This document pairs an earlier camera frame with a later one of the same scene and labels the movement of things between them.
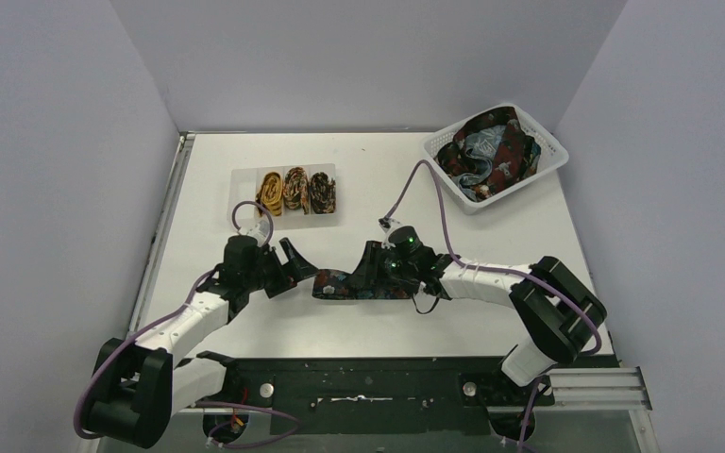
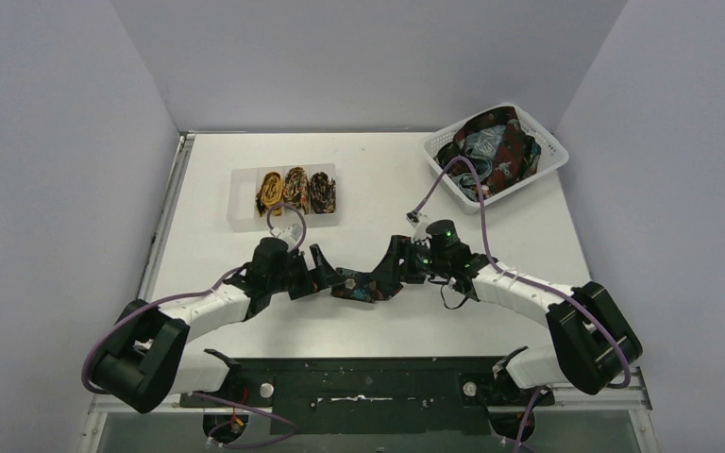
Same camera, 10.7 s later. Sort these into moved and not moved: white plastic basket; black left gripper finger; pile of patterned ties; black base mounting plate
Moved: black left gripper finger
Not moved: pile of patterned ties; white plastic basket; black base mounting plate
